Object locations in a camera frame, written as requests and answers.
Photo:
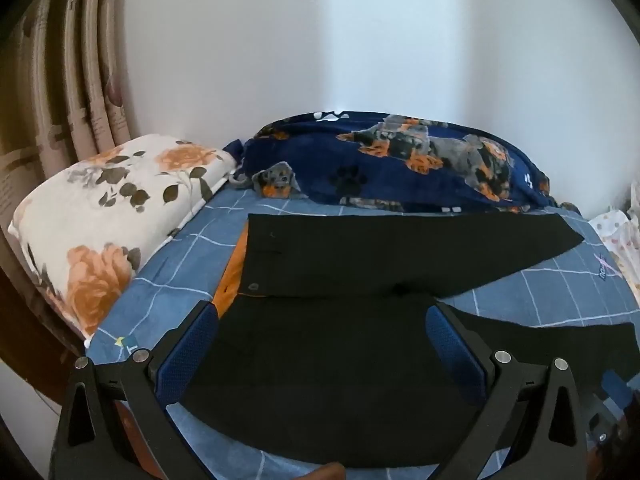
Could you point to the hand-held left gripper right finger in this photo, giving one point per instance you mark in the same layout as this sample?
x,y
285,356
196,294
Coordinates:
x,y
455,350

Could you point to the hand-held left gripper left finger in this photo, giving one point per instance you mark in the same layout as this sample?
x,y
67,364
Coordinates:
x,y
190,350

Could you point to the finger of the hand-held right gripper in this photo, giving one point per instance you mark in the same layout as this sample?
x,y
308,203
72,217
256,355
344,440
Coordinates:
x,y
617,385

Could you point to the black pants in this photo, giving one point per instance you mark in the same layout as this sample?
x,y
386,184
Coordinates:
x,y
325,260

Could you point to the blue checked bed sheet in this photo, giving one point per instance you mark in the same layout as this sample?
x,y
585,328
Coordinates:
x,y
550,290

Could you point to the white polka dot cloth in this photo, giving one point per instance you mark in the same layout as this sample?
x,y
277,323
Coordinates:
x,y
620,240

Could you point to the white floral pillow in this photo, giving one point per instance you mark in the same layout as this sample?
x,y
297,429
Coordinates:
x,y
100,210

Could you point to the navy dog print blanket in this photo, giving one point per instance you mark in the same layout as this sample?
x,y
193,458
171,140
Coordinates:
x,y
325,160

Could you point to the beige patterned curtain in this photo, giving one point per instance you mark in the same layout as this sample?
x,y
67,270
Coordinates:
x,y
60,110

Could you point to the brown wooden bed frame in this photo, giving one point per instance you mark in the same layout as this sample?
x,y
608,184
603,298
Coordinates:
x,y
30,330

